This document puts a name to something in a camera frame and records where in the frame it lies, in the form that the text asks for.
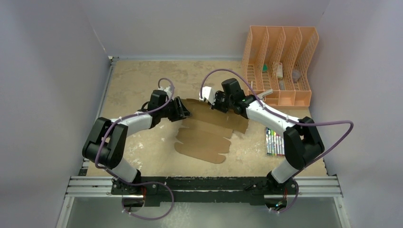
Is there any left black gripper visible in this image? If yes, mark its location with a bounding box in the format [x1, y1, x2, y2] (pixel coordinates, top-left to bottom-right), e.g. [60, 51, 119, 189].
[159, 96, 191, 122]

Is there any brown cardboard box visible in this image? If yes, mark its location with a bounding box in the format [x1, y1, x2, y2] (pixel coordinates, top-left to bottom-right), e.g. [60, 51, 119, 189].
[174, 98, 249, 164]

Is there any pack of coloured markers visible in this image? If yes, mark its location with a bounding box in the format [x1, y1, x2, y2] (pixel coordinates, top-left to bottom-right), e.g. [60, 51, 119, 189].
[265, 128, 285, 156]

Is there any orange plastic file organizer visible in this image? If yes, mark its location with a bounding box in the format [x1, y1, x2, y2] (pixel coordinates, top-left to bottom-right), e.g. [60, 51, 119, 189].
[241, 26, 319, 108]

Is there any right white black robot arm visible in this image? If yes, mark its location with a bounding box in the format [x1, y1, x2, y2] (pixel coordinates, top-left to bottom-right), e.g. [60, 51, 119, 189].
[200, 78, 325, 193]

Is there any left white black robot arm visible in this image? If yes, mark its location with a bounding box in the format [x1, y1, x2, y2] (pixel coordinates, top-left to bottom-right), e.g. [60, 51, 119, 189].
[82, 90, 192, 194]

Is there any small carton box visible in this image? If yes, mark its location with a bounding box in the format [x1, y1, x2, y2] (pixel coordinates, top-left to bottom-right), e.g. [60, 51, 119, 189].
[276, 62, 283, 80]

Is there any white tool in organizer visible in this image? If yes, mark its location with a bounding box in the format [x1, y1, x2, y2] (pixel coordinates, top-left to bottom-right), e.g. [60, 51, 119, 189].
[257, 89, 273, 100]

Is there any green object in organizer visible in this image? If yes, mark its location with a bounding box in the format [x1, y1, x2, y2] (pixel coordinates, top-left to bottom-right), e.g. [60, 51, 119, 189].
[262, 64, 268, 72]

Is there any small clear tube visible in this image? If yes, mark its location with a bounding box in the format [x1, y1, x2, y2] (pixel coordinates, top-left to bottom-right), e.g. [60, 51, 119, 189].
[278, 80, 286, 90]

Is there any grey round container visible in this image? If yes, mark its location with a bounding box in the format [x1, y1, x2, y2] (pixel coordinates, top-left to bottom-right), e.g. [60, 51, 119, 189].
[291, 69, 302, 83]

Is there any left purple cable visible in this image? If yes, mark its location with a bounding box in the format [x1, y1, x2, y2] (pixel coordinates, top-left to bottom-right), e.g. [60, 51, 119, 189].
[94, 78, 176, 221]

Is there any purple cable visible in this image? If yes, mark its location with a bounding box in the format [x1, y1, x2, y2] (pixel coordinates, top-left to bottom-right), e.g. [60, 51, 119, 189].
[199, 68, 354, 215]
[94, 78, 176, 221]

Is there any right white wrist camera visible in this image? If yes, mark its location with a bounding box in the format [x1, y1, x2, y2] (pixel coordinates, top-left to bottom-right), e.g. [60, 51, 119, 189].
[199, 86, 216, 105]

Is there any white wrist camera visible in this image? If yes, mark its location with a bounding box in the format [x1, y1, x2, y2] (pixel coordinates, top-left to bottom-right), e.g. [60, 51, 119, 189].
[199, 86, 216, 105]
[160, 86, 174, 99]

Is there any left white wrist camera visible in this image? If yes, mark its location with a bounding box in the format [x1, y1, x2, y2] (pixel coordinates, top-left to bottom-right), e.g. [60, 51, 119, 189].
[160, 86, 174, 99]

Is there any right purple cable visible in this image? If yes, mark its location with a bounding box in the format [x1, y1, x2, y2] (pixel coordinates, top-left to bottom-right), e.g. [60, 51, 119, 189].
[199, 68, 354, 215]

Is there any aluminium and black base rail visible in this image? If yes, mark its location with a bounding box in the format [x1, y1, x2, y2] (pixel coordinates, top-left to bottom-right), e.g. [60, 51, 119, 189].
[58, 59, 349, 228]

